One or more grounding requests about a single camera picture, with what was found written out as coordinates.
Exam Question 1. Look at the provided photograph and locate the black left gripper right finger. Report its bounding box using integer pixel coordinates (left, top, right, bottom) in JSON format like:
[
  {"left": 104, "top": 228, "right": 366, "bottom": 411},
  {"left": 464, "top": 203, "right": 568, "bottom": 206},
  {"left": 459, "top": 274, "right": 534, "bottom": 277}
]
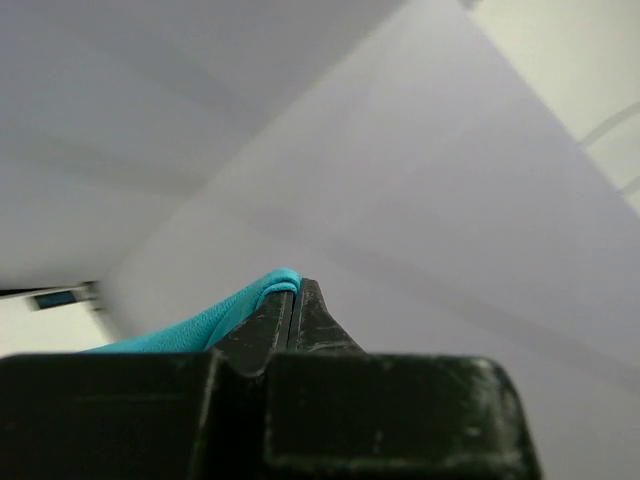
[{"left": 263, "top": 280, "right": 543, "bottom": 479}]

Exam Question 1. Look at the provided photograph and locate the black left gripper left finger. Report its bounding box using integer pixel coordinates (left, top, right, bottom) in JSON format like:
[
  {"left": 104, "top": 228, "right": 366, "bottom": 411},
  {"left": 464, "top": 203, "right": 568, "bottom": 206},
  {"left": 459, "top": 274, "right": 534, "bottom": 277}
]
[{"left": 1, "top": 293, "right": 292, "bottom": 479}]

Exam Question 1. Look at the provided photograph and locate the teal t-shirt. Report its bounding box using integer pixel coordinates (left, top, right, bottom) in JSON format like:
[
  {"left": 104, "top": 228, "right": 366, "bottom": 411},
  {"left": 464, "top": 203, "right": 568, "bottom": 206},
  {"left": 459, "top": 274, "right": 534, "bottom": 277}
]
[{"left": 86, "top": 268, "right": 301, "bottom": 354}]

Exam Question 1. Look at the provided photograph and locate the blue table corner label right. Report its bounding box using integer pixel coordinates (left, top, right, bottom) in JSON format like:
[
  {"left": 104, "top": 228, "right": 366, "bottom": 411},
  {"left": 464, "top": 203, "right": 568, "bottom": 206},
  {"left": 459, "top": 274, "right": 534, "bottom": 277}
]
[{"left": 30, "top": 290, "right": 78, "bottom": 310}]

